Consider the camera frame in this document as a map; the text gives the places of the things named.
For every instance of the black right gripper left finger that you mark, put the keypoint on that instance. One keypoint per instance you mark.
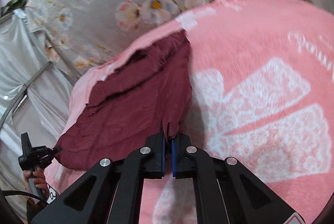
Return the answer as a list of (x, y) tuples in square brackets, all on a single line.
[(111, 191)]

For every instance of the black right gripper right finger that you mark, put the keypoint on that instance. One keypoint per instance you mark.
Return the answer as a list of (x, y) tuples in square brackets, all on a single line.
[(225, 190)]

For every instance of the maroon puffer jacket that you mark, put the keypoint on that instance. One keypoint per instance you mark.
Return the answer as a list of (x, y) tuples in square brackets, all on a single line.
[(150, 93)]

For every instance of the person's left hand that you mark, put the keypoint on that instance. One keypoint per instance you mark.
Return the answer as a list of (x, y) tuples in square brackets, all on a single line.
[(39, 181)]

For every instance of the silver satin curtain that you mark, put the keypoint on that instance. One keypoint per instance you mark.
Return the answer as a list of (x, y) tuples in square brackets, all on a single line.
[(34, 96)]

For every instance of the pink butterfly fleece blanket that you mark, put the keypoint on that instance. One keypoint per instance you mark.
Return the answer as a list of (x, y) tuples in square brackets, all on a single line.
[(262, 91)]

